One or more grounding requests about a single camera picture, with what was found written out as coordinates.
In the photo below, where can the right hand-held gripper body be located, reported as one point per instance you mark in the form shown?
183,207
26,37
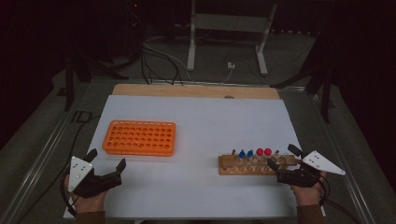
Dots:
295,178

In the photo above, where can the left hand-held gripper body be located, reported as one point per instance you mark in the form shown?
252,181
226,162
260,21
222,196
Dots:
81,179

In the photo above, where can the blue capped test tube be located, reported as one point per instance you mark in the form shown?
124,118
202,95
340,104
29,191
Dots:
241,153
250,153

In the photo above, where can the orange plastic tube rack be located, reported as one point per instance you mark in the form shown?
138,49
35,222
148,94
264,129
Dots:
140,137

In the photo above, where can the wooden tube rack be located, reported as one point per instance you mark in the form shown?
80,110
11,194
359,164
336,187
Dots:
227,166

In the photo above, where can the person's right hand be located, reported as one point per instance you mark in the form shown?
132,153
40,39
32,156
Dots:
308,196

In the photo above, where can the person's left hand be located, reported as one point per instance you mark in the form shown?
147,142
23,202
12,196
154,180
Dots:
88,203

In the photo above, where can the black tripod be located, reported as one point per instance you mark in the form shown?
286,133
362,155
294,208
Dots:
69,84
325,93

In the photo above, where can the white board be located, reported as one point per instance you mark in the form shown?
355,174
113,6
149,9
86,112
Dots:
199,124

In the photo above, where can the white plug adapter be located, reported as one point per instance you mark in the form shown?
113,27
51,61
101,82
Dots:
230,65

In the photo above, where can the black equipment stack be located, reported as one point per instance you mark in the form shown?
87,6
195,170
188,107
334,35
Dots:
134,28

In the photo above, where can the grey metal stand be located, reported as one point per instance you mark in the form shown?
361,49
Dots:
229,23

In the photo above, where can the metal floor frame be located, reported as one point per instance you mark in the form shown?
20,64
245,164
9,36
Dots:
38,165

